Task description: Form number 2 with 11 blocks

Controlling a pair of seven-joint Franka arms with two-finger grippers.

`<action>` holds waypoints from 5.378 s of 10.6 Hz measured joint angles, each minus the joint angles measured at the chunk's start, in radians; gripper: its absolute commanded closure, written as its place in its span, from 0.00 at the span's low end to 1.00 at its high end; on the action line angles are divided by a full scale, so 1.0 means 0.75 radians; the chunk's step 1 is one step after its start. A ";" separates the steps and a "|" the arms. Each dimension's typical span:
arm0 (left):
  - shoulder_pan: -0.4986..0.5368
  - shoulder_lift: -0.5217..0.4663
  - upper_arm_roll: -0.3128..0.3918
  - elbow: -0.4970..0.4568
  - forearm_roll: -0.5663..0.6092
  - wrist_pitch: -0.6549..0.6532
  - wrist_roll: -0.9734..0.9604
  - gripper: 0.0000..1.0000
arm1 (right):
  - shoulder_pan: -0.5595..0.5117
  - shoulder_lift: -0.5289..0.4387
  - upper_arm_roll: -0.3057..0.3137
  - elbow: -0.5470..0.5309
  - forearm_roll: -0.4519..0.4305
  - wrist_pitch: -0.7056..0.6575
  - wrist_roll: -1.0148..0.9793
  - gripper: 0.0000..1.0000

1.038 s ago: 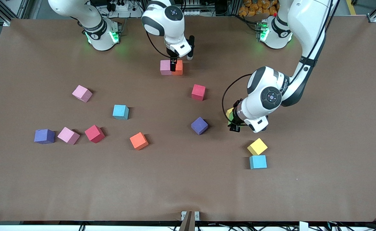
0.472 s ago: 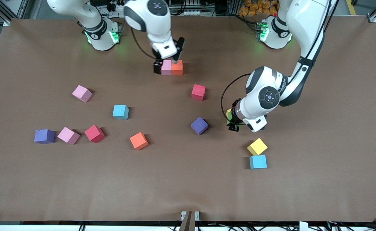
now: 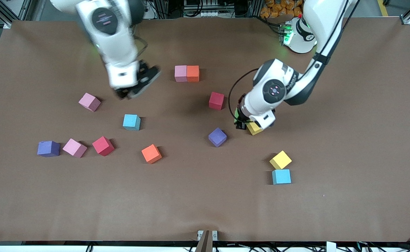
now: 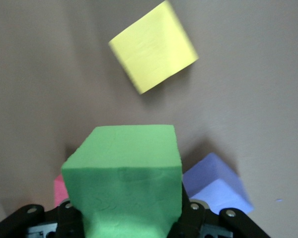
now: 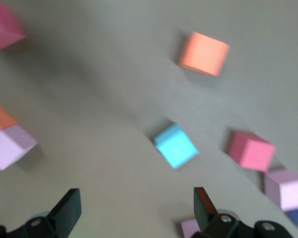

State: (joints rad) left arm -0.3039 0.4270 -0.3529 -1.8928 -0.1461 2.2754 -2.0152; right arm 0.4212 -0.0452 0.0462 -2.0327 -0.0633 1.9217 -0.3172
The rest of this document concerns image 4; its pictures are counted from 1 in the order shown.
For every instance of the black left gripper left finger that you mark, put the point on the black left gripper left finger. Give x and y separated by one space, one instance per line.
69 220

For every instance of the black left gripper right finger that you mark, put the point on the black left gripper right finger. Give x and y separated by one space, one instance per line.
191 218

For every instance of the red foam cube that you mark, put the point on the red foam cube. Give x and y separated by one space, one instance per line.
59 191

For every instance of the green foam cube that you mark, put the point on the green foam cube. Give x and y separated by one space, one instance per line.
124 178

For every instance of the purple foam cube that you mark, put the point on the purple foam cube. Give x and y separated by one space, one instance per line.
213 183

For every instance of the brown table mat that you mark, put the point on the brown table mat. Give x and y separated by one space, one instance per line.
39 74

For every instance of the yellow foam cube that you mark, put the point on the yellow foam cube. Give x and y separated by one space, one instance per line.
154 47

